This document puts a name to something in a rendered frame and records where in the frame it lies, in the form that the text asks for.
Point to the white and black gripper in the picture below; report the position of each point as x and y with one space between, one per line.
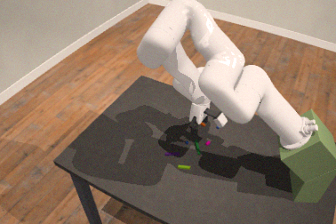
197 115

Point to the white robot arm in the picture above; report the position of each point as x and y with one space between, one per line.
224 79

